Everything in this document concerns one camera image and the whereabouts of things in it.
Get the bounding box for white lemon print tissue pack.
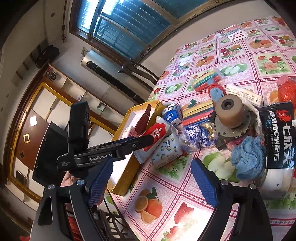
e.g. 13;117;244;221
152;133;183;168

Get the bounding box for floral fruit tablecloth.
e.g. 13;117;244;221
107;16;295;240

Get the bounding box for colourful foam sheet stack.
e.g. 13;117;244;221
181;99;214;126

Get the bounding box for blue white tissue pack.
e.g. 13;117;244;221
162;102;183;126

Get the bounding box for playing cards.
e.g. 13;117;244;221
223;24;248;43

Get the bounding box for black television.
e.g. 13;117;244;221
32;122;68;187

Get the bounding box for blue foil candy bag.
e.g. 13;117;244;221
179;122;217;153

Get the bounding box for red mesh bag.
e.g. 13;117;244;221
277;75;296;109

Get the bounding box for white long tissue pack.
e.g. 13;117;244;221
225;84;263;107

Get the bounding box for white tower air conditioner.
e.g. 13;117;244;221
81;50;150;104

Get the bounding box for light blue knitted cloth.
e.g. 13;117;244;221
230;136;265;181

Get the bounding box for dark wooden chair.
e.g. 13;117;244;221
118;59;159;85

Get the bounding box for blue knitted toy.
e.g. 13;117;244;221
206;79;226;103

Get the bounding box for dark red snack packet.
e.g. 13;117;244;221
132;104;151;137

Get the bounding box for red white tissue pack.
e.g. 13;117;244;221
133;116;179;164

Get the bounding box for blue glass window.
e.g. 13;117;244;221
69;0;225;65

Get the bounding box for person's left hand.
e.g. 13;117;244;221
60;171;79;187

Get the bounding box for colourful foam strips bag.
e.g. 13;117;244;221
192;69;224;93

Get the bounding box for yellow shallow storage box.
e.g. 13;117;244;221
107;100;165;196

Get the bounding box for black crayfish seasoning bag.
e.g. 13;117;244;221
257;101;296;170

